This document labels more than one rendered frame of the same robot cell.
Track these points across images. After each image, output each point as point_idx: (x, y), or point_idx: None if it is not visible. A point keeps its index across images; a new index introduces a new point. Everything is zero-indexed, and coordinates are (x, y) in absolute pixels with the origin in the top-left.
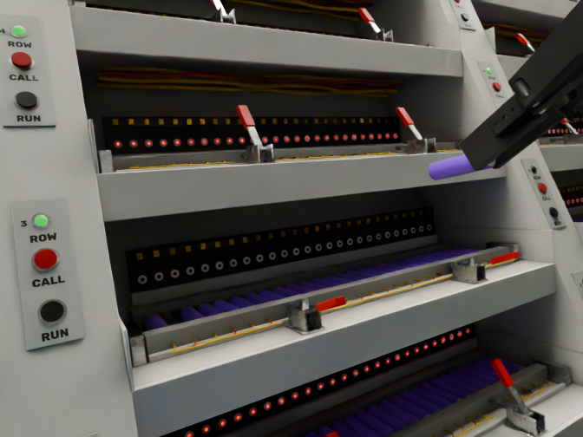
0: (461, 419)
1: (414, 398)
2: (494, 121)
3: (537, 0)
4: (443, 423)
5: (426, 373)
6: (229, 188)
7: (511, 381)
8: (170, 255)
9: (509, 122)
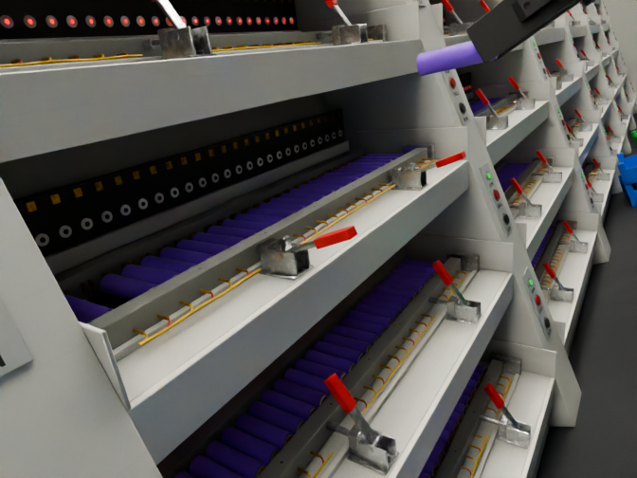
0: (413, 323)
1: (362, 316)
2: (524, 2)
3: None
4: (402, 333)
5: (361, 288)
6: (166, 96)
7: (451, 279)
8: (53, 206)
9: (543, 3)
